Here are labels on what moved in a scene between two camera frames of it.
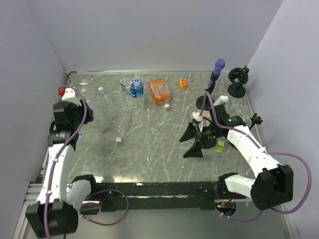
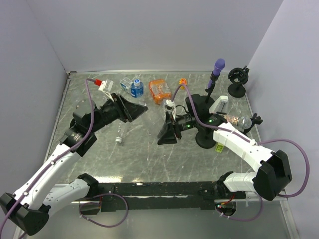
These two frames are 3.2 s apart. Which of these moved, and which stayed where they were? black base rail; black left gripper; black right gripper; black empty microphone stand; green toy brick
Moved: black left gripper; black right gripper
Stayed: green toy brick; black empty microphone stand; black base rail
